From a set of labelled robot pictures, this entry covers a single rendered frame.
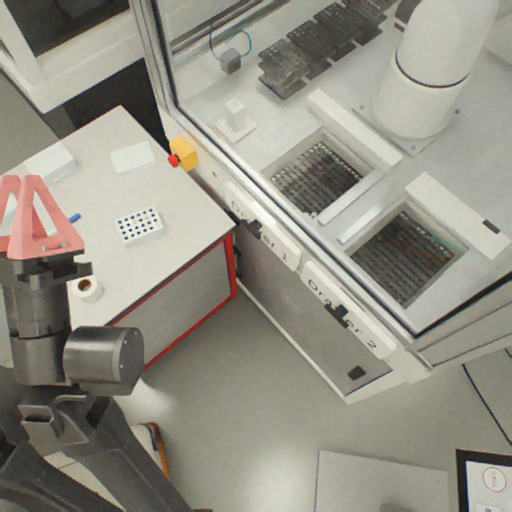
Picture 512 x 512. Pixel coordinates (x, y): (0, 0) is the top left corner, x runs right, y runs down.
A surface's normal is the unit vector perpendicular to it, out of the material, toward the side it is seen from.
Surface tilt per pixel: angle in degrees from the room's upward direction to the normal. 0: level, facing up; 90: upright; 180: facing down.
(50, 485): 51
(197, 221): 0
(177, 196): 0
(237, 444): 0
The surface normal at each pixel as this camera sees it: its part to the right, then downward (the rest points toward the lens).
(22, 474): 0.73, -0.50
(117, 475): -0.10, 0.52
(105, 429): 0.92, -0.22
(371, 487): 0.02, -0.48
